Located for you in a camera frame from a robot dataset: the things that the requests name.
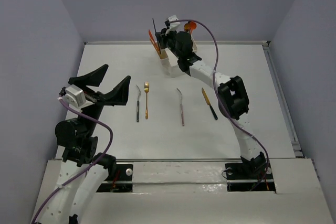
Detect orange plastic knife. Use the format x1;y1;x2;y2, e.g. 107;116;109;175
148;30;160;49

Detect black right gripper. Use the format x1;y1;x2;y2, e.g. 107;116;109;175
156;27;182;59

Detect gold fork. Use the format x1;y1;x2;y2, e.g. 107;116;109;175
144;81;150;120

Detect white utensil caddy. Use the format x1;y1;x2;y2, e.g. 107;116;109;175
161;37;201;78

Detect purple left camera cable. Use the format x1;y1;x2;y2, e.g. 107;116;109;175
30;98;114;224

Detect dark handled silver fork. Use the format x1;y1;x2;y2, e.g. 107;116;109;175
135;84;141;122

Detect gold knife green handle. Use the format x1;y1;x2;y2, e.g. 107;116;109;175
202;88;218;120

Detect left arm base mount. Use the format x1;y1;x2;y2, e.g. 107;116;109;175
97;163;133;193

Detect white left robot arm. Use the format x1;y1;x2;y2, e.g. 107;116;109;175
31;64;131;223

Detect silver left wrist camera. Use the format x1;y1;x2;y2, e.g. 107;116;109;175
58;85;87;109

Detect iridescent metal spoon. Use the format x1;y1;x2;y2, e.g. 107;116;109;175
184;23;190;32

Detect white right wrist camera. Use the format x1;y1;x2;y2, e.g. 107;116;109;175
165;15;181;35

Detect dark blue chopstick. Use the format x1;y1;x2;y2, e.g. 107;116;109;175
152;18;162;57

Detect orange chopstick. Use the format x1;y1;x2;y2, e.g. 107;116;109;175
150;38;161;58

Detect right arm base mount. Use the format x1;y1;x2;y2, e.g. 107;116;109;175
221;163;276;192

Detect orange plastic spoon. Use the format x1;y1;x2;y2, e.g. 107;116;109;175
188;21;197;34

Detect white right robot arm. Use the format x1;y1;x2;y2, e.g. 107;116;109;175
155;28;269;178

